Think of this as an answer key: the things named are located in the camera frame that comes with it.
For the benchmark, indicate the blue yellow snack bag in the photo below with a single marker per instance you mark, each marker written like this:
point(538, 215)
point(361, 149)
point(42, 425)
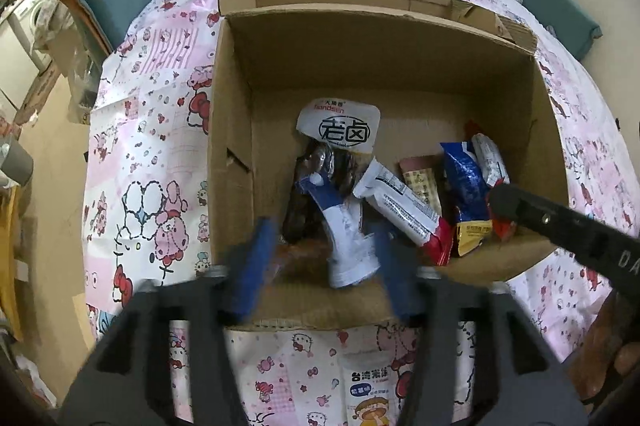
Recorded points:
point(469, 190)

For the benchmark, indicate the small red candy packet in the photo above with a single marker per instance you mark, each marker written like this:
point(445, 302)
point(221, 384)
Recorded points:
point(502, 227)

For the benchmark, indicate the white clear snack packet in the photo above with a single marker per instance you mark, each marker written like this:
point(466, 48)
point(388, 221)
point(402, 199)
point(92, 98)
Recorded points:
point(490, 160)

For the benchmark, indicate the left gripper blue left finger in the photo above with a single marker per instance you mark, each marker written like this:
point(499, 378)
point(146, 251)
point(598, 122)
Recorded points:
point(247, 266)

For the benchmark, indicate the blue white snack packet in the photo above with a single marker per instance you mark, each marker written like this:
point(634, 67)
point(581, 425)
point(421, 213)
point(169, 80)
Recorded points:
point(352, 257)

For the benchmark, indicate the white washing machine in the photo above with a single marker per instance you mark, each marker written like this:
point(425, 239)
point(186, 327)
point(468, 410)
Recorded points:
point(23, 22)

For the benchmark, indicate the red white snack bar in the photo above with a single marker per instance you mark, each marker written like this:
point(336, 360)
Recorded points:
point(396, 202)

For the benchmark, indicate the beige patterned snack bar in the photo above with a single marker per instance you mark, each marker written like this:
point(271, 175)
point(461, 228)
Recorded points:
point(423, 174)

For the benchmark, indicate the white rice cake packet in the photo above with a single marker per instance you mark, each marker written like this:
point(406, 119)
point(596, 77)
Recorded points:
point(368, 392)

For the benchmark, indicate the clear brown snack packet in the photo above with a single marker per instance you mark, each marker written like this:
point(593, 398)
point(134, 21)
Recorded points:
point(306, 261)

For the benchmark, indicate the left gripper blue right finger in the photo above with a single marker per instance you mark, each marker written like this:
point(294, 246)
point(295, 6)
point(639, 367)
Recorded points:
point(399, 273)

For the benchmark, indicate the pink cartoon bed sheet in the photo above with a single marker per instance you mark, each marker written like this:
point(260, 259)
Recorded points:
point(146, 200)

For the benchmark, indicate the dark braised snack packet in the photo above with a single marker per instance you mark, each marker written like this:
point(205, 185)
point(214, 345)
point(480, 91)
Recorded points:
point(330, 165)

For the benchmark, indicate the grey trash bin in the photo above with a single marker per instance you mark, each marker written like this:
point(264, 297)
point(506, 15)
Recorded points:
point(16, 164)

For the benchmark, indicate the person right hand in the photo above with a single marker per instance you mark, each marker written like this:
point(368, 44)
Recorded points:
point(609, 353)

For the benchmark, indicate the brown cardboard box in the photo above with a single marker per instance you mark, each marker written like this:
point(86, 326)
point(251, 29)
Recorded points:
point(429, 66)

